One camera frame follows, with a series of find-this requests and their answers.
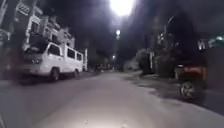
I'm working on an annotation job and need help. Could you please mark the cracked grey concrete road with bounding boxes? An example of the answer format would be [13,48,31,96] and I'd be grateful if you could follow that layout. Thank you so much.
[0,70,224,128]

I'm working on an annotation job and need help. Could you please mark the bushes beside road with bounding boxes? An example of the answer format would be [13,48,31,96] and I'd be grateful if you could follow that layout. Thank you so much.
[134,48,176,78]

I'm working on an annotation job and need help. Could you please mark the white van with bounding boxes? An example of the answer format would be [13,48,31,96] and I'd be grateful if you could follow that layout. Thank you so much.
[17,42,84,83]

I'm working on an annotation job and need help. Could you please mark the street lamp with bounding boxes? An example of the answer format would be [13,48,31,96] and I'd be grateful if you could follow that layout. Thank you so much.
[109,0,136,17]

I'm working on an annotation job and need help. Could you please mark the dark parked vehicle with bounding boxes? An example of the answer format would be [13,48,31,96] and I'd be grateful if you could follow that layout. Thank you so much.
[174,59,209,101]

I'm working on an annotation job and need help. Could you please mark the pale multi-storey building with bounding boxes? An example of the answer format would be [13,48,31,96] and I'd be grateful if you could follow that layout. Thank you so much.
[0,0,76,80]

